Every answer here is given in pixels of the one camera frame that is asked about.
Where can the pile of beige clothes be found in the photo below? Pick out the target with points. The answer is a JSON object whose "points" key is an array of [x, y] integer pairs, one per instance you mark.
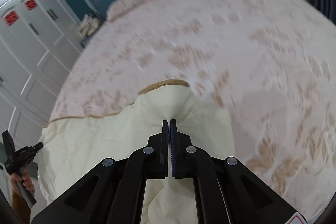
{"points": [[89, 25]]}

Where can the person's left forearm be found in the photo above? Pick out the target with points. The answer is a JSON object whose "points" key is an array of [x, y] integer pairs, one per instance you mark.
{"points": [[19, 207]]}

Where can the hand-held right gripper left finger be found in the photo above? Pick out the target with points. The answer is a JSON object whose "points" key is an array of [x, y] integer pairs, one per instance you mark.
{"points": [[164, 140]]}

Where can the red paper decal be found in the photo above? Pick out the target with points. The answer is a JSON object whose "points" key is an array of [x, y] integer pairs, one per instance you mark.
{"points": [[11, 17], [30, 4]]}

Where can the cream quilted jacket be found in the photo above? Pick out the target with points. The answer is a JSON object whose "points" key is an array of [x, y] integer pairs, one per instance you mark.
{"points": [[105, 134]]}

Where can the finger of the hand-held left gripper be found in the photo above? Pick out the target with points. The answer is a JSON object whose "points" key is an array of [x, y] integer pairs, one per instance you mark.
{"points": [[30, 151]]}

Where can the pink floral bedspread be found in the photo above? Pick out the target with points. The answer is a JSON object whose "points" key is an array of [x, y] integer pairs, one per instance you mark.
{"points": [[236, 56]]}

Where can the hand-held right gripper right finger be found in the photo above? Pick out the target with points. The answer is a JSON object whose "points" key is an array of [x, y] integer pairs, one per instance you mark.
{"points": [[173, 145]]}

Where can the white panelled wardrobe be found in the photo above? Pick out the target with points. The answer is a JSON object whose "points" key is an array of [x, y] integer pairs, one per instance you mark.
{"points": [[39, 56]]}

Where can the person's left hand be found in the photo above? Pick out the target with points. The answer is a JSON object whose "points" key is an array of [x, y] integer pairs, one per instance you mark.
{"points": [[27, 184]]}

